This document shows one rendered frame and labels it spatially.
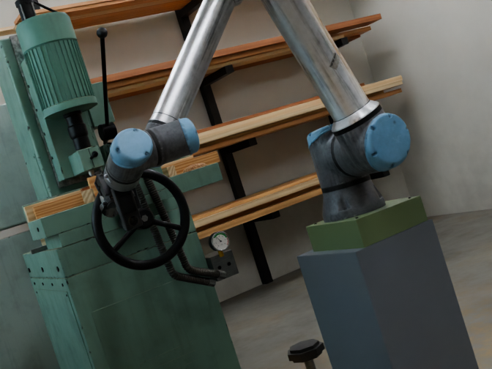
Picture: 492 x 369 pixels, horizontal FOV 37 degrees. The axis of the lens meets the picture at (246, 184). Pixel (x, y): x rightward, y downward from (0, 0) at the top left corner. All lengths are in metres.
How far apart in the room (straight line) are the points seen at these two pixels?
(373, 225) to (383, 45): 3.96
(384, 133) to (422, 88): 3.75
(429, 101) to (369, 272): 3.75
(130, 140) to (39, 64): 0.77
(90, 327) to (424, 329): 0.97
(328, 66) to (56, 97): 0.88
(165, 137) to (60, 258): 0.64
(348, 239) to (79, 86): 0.97
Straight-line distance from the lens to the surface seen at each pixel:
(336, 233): 2.14
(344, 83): 2.00
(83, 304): 2.25
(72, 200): 2.41
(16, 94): 2.63
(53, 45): 2.41
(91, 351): 2.26
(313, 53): 1.98
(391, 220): 2.13
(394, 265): 2.12
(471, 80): 5.42
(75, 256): 2.24
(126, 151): 1.70
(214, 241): 2.32
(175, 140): 1.75
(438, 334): 2.22
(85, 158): 2.39
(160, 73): 4.60
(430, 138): 5.80
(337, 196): 2.16
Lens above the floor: 0.88
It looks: 2 degrees down
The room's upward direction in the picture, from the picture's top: 18 degrees counter-clockwise
